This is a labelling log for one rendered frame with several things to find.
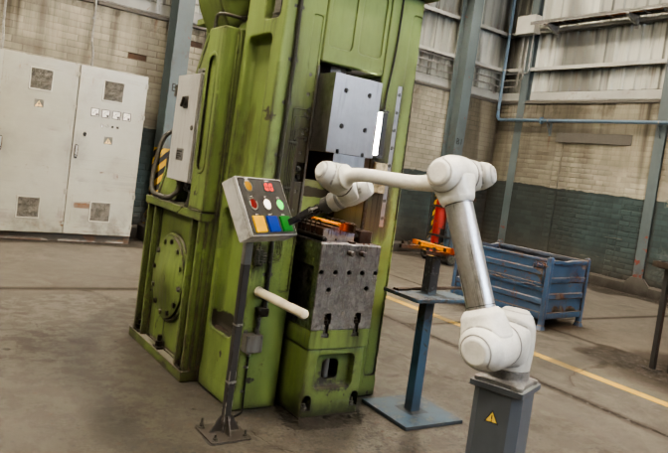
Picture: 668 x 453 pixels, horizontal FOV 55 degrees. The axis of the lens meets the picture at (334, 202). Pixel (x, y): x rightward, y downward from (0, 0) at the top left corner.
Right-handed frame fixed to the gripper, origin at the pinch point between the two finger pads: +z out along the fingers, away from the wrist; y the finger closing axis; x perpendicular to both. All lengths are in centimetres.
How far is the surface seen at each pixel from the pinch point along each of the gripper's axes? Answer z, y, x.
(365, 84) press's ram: -35, 48, 61
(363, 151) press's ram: -20, 52, 30
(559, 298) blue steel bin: -1, 425, -85
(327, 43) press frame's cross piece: -27, 38, 87
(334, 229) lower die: 5.2, 41.5, -3.6
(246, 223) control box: 7.0, -27.0, 1.2
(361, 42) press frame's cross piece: -37, 58, 87
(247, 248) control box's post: 22.2, -11.3, -5.6
